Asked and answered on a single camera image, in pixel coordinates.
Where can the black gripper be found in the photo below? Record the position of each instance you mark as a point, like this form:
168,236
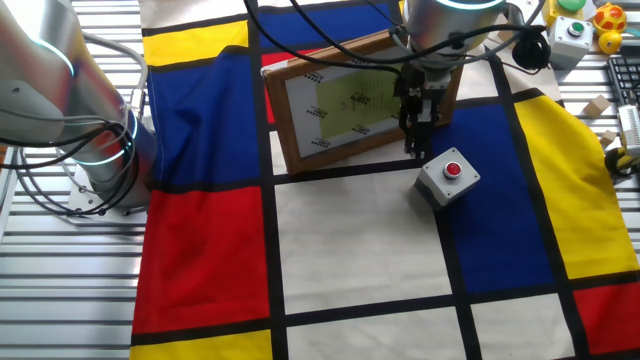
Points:
422,85

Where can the grey red button box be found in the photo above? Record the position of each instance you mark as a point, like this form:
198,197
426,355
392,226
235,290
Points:
440,192

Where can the colour block tablecloth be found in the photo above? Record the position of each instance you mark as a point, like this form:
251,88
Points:
360,240

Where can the grey green button box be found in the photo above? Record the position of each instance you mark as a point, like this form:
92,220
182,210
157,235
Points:
570,47

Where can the small wooden block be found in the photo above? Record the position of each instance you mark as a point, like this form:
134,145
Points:
597,106
607,138

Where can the yellow green button box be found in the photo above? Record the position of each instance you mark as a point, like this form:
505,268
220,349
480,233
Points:
554,14

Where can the black keyboard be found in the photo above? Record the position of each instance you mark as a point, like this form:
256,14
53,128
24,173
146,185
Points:
625,80

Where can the orange spotted toy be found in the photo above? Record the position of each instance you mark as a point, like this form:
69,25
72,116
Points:
610,17

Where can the wooden picture frame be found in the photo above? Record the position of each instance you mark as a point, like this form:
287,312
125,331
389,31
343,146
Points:
340,110

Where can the black yellow camera mount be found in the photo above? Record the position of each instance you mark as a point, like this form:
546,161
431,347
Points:
617,164

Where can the grey depth camera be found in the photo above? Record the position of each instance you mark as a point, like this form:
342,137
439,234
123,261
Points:
631,130

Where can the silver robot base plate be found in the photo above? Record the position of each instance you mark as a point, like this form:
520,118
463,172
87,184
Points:
80,200

